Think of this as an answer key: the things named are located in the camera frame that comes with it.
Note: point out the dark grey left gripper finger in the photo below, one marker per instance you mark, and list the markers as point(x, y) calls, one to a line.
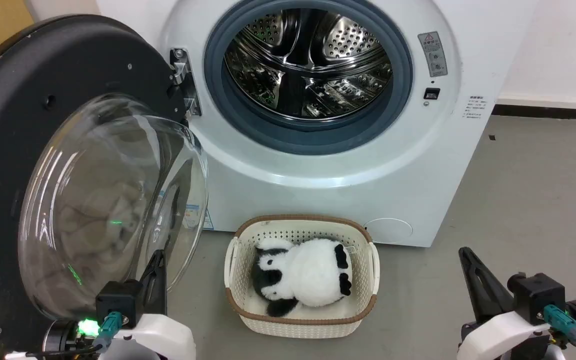
point(147, 286)
point(161, 280)

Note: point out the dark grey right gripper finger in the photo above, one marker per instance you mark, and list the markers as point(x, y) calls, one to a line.
point(497, 292)
point(472, 285)

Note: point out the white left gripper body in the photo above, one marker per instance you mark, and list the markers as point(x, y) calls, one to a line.
point(163, 336)

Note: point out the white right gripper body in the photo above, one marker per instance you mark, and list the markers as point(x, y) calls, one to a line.
point(503, 335)

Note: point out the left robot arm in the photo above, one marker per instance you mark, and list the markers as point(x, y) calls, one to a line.
point(58, 340)

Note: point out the white front-load washing machine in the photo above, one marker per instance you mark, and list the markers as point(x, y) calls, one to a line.
point(318, 200)

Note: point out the metal washer door hinge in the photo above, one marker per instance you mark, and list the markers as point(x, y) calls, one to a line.
point(184, 67)

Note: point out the black round glass washer door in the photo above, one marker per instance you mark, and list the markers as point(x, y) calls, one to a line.
point(13, 110)

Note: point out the blue white energy label sticker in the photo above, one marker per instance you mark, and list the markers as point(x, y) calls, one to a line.
point(207, 217)

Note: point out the white laundry basket brown rim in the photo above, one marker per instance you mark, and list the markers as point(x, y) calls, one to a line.
point(248, 310)

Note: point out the round white filter cover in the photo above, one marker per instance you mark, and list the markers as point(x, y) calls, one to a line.
point(388, 231)

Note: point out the black white panda plush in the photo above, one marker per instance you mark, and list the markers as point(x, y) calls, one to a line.
point(313, 275)

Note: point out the small printed text sticker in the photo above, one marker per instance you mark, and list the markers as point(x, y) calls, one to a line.
point(475, 107)

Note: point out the grey warning label sticker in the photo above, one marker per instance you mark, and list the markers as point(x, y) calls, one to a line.
point(433, 54)

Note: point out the stainless steel washer drum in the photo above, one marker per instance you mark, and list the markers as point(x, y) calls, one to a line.
point(308, 65)

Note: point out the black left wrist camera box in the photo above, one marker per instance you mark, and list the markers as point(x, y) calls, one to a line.
point(118, 302)

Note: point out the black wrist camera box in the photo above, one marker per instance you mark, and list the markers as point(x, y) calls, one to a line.
point(118, 302)
point(538, 297)

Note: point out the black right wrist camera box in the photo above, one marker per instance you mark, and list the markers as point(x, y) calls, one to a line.
point(538, 297)

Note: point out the black wall baseboard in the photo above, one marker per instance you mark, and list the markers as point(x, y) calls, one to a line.
point(548, 112)

